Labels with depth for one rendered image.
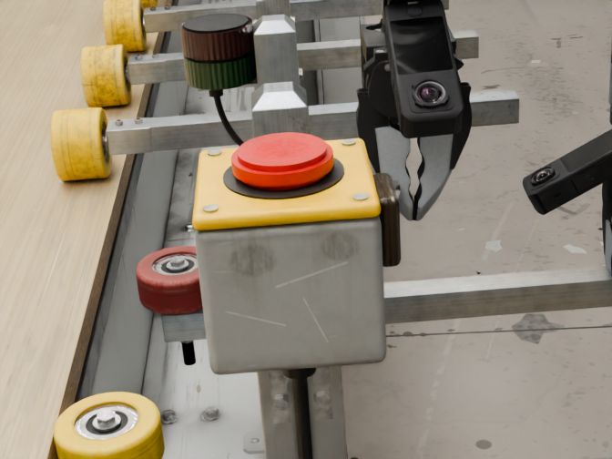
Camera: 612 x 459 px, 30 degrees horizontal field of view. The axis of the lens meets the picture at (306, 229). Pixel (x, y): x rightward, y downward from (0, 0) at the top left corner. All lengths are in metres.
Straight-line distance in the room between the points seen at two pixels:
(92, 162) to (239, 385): 0.34
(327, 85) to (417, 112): 2.85
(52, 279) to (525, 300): 0.45
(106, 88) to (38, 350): 0.59
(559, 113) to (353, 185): 3.62
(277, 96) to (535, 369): 1.93
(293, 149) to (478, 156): 3.24
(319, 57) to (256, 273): 1.10
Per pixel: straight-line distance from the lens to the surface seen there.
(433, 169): 0.92
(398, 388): 2.51
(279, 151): 0.44
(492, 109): 1.30
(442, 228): 3.20
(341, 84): 3.66
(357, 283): 0.43
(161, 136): 1.29
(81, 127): 1.28
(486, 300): 1.11
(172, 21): 1.76
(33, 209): 1.27
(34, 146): 1.45
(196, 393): 1.41
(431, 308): 1.10
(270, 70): 0.95
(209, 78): 0.94
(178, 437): 1.34
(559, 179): 1.07
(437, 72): 0.83
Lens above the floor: 1.40
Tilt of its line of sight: 26 degrees down
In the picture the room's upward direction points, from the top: 4 degrees counter-clockwise
